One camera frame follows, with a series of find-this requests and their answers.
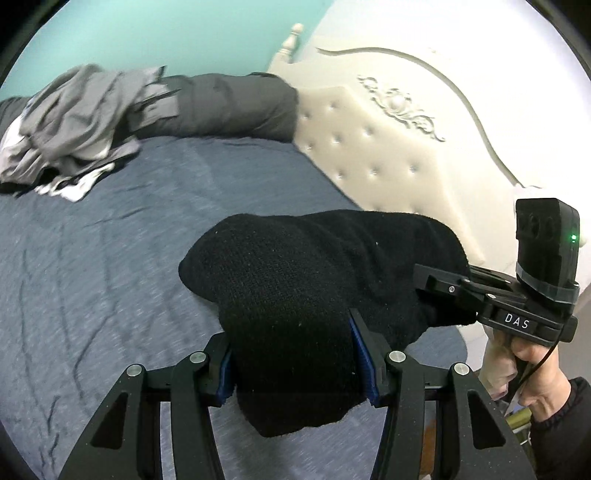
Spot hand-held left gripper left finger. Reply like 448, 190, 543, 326
57, 333, 235, 480

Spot person's right hand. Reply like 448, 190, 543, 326
510, 338, 573, 424

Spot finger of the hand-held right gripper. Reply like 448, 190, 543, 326
468, 266, 519, 297
412, 263, 486, 320

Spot black sweater white trim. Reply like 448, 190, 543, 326
178, 209, 478, 438

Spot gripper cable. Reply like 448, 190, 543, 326
519, 323, 563, 398

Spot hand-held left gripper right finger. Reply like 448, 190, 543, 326
348, 307, 539, 480

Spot person's right forearm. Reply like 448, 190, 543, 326
529, 376, 591, 480

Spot grey wrinkled garment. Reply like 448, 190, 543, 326
18, 65, 181, 174

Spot cream tufted headboard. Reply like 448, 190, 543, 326
268, 22, 591, 384

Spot black white garment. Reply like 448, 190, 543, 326
0, 138, 141, 204

